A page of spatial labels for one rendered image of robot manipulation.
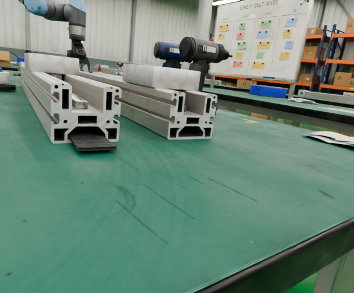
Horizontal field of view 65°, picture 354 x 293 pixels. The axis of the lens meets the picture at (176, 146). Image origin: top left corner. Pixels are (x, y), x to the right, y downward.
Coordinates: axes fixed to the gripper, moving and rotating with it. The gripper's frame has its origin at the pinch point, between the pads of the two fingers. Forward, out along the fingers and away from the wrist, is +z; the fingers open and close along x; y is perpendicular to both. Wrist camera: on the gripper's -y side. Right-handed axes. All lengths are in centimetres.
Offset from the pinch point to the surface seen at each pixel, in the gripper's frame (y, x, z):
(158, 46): -49, -16, -17
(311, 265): -128, 8, 6
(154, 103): -92, 5, -2
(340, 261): -117, -27, 25
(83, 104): -94, 19, -2
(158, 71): -91, 4, -8
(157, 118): -93, 5, 0
